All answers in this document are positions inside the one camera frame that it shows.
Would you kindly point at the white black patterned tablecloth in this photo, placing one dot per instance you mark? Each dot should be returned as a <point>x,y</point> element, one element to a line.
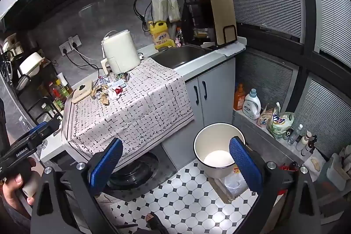
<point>142,108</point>

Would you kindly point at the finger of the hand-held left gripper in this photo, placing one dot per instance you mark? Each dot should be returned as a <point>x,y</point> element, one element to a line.
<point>41,127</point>

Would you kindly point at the person's foot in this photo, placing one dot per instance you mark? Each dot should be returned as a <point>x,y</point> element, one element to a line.
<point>153,223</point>

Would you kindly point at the white round bin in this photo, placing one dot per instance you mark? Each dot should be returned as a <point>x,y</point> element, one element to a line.
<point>203,146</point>

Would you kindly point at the black dish rack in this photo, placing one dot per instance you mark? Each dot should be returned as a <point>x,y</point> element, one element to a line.
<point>189,17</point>

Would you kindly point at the black shelf rack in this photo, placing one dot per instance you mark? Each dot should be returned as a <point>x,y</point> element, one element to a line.
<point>30,102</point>

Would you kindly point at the white cloth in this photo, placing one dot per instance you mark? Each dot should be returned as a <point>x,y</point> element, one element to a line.
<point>229,49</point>

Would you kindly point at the cardboard box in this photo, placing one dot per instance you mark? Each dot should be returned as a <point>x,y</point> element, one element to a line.
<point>222,191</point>

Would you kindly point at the washing machine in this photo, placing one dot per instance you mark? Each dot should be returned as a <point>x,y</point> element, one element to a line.
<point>137,172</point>

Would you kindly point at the clear plastic bottle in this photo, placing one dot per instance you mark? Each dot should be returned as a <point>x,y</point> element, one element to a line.
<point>295,135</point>

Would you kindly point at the person's left hand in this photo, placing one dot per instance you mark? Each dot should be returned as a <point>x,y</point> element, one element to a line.
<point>9,193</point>

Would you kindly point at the white bowl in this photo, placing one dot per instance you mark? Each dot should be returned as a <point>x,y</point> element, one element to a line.
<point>30,64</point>

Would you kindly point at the small pink bottle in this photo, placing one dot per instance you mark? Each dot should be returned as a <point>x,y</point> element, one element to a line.
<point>179,38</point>

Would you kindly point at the wooden cutting board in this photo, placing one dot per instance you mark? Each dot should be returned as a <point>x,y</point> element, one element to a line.
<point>223,17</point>

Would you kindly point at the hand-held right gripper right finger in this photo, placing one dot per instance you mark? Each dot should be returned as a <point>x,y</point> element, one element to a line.
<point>245,165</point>

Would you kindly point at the small brown bottle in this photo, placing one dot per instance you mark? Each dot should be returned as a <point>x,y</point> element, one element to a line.
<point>309,146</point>

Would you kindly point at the yellow detergent bottle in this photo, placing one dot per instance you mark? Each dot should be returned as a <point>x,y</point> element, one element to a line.
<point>161,35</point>

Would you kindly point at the steel kitchen sink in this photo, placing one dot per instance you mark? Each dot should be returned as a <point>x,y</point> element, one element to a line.
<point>183,55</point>

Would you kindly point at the grey base cabinet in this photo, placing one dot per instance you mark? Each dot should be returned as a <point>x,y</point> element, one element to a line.
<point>216,91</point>

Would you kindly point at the yellow sponge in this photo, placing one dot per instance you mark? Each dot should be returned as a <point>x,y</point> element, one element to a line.
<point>170,43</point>

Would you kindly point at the black window frame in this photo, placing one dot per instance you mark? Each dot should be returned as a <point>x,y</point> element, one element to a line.
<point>307,20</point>

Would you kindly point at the green white refill bag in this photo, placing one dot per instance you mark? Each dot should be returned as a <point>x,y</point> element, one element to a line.
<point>279,124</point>

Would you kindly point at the pile of wrappers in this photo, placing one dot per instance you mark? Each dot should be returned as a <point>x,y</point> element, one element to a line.
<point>104,88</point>

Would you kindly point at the red plastic bag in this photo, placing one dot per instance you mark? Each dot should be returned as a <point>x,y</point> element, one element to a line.
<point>286,167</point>

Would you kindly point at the patterned pouch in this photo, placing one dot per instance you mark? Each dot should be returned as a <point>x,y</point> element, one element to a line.
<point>265,117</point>

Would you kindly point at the white laundry detergent bottle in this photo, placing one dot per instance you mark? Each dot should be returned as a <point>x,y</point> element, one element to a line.
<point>251,108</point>

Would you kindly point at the wall socket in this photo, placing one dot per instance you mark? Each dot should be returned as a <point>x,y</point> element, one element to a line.
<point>75,41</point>
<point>65,48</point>

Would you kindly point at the person's left forearm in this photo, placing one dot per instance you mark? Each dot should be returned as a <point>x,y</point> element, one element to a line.
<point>11,220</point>

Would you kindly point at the orange bottle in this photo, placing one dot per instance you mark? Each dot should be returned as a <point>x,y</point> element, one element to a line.
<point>239,98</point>

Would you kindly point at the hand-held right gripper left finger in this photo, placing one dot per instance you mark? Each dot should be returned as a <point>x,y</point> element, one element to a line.
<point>107,165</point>

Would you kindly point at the metal sink strainer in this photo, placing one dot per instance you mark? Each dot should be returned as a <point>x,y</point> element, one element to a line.
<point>162,49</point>

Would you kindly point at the small white bottle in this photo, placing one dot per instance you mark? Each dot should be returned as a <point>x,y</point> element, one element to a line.
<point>303,140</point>

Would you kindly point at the white plastic bag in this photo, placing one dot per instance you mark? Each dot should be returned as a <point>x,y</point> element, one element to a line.
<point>159,5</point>
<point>173,7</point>

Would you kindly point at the small wooden board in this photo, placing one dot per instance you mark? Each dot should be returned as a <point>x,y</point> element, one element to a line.
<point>82,92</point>

